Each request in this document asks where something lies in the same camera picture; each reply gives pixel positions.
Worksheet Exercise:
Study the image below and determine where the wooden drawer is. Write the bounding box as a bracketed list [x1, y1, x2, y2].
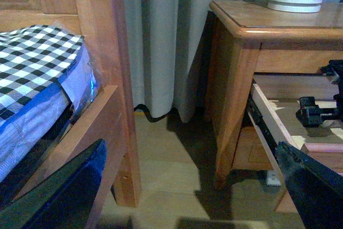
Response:
[232, 126, 273, 171]
[250, 74, 342, 174]

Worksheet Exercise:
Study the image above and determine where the grey curtain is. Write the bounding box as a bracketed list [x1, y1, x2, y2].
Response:
[124, 0, 268, 123]

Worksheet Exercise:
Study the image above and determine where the wooden bed frame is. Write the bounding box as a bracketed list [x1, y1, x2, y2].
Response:
[1, 0, 141, 228]

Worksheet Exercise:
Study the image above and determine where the white floor power socket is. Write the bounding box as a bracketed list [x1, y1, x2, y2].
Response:
[266, 170, 281, 187]

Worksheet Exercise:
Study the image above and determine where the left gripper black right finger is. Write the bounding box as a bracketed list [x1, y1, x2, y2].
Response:
[275, 142, 342, 228]

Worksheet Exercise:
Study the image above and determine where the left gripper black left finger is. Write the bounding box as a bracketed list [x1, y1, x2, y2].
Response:
[1, 139, 107, 228]

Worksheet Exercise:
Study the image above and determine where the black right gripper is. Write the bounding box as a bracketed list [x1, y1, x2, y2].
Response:
[296, 60, 342, 127]

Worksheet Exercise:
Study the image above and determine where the blue plastic-wrapped mattress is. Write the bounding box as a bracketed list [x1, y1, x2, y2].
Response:
[1, 45, 99, 180]

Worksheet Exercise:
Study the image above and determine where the wooden nightstand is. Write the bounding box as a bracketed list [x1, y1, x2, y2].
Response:
[206, 1, 342, 189]

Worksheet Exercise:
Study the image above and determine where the black white checkered sheet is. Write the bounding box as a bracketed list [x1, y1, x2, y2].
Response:
[1, 25, 84, 122]

